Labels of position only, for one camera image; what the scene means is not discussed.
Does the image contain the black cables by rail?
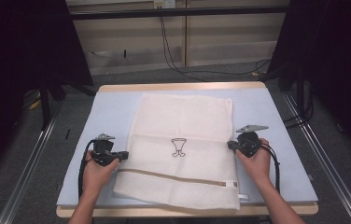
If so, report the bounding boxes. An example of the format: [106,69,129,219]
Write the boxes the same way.
[283,88,316,129]

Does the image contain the wooden table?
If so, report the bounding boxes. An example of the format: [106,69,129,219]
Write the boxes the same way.
[55,81,319,218]

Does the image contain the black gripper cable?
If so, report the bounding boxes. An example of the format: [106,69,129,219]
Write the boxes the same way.
[77,139,98,200]
[259,144,281,194]

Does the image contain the black stand leg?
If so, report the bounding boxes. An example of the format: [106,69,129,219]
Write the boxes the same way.
[38,81,52,131]

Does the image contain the light blue table mat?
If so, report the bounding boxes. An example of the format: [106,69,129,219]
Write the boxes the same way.
[56,87,318,208]

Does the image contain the white mesh laundry bag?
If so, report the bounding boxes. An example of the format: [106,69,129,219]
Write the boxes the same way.
[111,92,242,211]

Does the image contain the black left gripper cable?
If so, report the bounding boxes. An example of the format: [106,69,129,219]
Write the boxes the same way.
[77,139,98,200]

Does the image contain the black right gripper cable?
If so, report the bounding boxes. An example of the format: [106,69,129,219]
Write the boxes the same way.
[259,144,281,194]

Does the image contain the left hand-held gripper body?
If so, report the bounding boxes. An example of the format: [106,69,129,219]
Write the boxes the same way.
[91,133,120,167]

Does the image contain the black floor cables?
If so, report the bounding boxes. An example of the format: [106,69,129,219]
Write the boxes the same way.
[159,15,274,83]

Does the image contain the black horizontal bar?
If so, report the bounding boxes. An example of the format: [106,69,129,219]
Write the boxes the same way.
[70,5,290,21]

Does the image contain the black curtain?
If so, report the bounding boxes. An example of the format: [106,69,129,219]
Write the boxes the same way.
[261,0,351,164]
[0,0,94,186]

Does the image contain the white wall socket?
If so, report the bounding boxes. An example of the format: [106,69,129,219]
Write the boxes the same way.
[153,0,177,9]

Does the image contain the metal floor rail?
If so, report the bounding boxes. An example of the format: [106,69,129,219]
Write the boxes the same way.
[0,102,66,224]
[281,91,351,224]

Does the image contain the person's left hand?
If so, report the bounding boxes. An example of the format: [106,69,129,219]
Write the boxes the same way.
[82,150,120,195]

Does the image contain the person's right hand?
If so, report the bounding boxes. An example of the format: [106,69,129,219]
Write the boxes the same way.
[235,138,272,185]

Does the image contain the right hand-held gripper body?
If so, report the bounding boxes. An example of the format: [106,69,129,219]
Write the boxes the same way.
[236,124,270,158]

